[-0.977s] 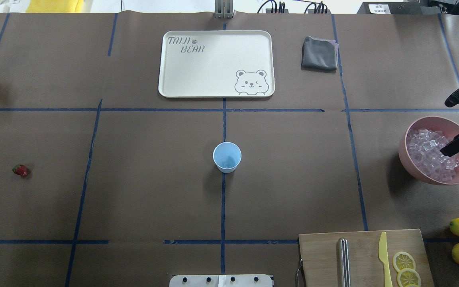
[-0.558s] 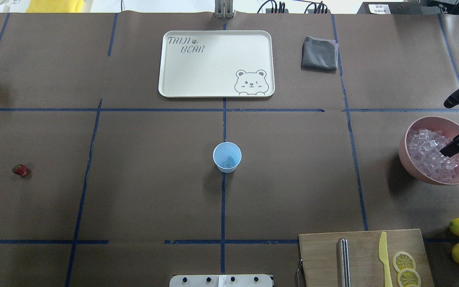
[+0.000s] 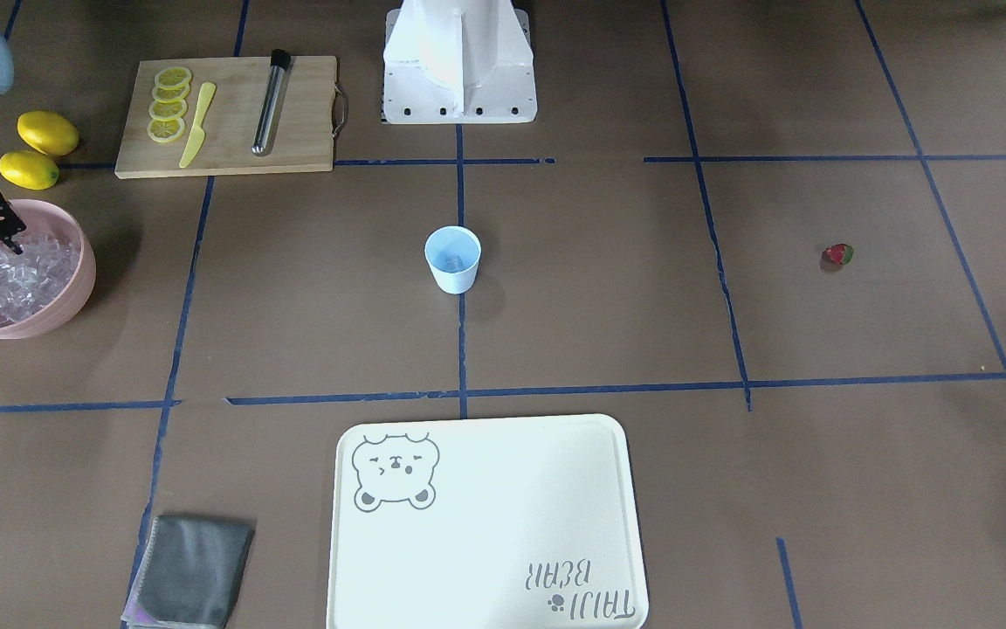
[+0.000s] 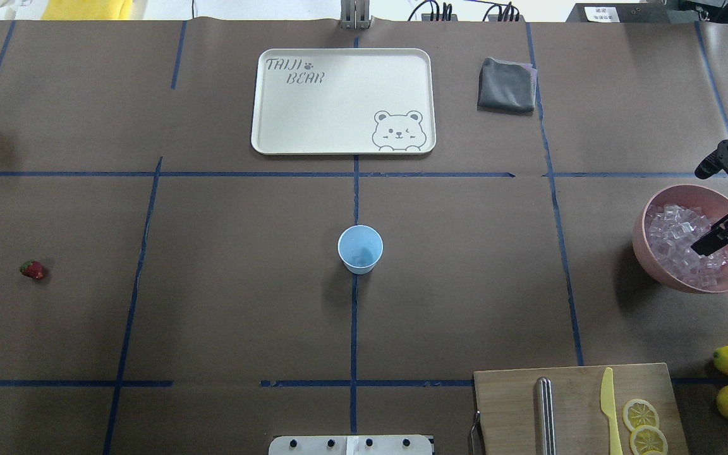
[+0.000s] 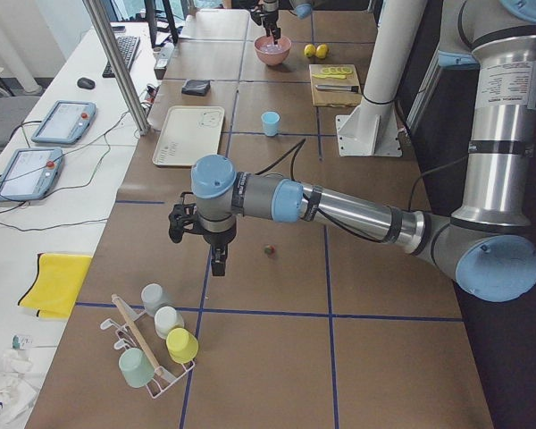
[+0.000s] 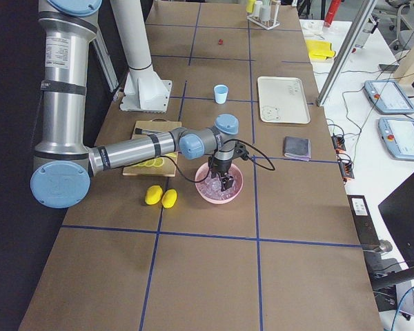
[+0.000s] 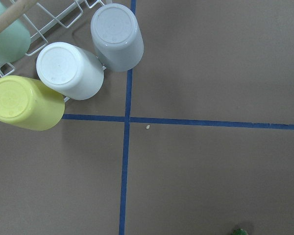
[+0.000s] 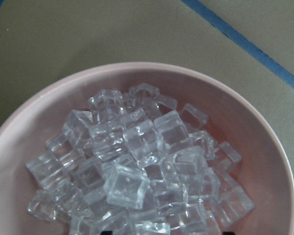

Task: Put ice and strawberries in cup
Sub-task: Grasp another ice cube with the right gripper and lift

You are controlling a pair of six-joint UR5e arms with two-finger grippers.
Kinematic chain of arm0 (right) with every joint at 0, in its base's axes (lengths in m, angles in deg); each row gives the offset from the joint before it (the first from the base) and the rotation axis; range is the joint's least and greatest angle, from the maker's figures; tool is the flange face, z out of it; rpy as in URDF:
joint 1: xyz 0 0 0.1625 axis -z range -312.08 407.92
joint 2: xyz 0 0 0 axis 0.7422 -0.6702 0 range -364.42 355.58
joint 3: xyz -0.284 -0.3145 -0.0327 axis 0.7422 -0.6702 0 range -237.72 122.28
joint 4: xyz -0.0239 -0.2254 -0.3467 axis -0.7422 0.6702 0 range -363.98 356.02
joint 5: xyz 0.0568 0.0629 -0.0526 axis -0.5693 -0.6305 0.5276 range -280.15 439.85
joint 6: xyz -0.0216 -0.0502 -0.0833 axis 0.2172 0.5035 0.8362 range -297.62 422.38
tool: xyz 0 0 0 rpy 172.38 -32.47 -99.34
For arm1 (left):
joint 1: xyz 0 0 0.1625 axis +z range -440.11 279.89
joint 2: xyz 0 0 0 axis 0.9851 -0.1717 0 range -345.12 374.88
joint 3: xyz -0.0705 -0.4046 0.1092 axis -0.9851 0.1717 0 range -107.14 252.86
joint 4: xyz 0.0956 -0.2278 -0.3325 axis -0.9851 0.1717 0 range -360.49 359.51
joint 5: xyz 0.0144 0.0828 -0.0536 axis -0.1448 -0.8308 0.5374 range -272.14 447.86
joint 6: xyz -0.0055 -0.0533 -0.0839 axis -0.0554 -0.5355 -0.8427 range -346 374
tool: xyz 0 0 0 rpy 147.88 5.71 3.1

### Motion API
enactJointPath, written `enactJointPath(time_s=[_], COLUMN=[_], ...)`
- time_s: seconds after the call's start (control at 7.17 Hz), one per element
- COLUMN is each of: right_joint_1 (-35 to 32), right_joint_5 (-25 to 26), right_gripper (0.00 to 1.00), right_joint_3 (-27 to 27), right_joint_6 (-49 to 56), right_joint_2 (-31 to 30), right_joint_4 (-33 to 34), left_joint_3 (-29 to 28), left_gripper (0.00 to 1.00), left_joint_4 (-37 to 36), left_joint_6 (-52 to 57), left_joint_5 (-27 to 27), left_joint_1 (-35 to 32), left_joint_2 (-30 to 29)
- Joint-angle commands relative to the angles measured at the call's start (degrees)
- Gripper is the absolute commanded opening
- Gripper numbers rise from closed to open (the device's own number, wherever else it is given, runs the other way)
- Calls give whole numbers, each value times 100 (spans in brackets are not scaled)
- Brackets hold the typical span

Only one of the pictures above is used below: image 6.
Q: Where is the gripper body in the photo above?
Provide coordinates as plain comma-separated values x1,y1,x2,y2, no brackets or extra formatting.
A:
208,157,232,181

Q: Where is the pile of clear ice cubes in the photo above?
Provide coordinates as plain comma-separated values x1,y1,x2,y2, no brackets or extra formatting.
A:
197,175,239,201

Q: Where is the light blue plastic cup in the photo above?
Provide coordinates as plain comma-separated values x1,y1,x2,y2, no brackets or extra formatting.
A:
213,84,228,104

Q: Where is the white upturned cup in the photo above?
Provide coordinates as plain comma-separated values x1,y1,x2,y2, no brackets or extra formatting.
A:
259,5,271,22

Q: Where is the yellow upturned cup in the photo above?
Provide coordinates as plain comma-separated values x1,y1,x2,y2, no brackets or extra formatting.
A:
246,0,256,14

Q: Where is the grey upturned cup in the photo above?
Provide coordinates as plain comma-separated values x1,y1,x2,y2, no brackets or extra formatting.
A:
253,0,263,18

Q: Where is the pink bowl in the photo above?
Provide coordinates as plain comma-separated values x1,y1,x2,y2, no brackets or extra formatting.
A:
195,163,243,204

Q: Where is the upper lemon slice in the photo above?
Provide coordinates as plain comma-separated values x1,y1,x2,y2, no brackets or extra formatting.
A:
164,152,178,159

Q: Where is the lemon slice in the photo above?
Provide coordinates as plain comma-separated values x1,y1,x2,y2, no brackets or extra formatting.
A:
136,157,165,168
164,152,178,159

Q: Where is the lower whole lemon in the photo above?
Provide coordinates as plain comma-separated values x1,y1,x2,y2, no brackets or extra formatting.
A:
161,189,177,209

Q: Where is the whole lemon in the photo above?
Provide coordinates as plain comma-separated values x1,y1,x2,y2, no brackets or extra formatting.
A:
161,189,177,209
144,185,163,205

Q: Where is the lower lemon slice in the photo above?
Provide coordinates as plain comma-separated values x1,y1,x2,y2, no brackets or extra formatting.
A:
136,157,165,168

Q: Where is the upper whole lemon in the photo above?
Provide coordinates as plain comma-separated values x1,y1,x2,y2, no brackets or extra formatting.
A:
144,185,163,205

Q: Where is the folded grey cloth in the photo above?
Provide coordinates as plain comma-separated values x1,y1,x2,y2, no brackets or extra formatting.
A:
283,137,311,161

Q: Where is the cream bear serving tray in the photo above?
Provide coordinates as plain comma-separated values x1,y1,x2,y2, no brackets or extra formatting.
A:
257,77,311,124

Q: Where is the black power strip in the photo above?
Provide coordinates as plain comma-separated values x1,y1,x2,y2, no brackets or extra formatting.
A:
337,153,355,183
331,134,346,153

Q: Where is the yellow cloth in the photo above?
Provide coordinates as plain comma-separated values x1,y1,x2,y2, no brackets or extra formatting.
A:
305,39,336,61

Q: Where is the black monitor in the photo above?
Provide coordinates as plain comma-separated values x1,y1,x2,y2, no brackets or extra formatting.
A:
379,173,414,265

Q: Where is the upper teach pendant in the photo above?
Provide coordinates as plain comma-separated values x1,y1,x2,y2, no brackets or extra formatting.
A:
364,79,414,114

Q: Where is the teach pendant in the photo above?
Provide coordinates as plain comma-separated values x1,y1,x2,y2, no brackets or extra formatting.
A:
378,117,414,161
364,79,414,114

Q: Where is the lower teach pendant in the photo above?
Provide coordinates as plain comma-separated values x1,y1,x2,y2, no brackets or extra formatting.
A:
378,117,414,161

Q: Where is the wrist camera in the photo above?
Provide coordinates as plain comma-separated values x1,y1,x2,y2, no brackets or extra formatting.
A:
233,142,249,161

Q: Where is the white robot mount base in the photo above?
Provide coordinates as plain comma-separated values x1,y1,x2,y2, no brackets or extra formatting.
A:
110,1,173,113

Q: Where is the white wire cup rack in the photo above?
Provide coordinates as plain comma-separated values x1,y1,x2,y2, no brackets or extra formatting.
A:
246,0,281,30

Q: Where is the aluminium frame post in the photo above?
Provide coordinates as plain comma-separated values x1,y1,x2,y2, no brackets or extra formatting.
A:
316,0,377,106

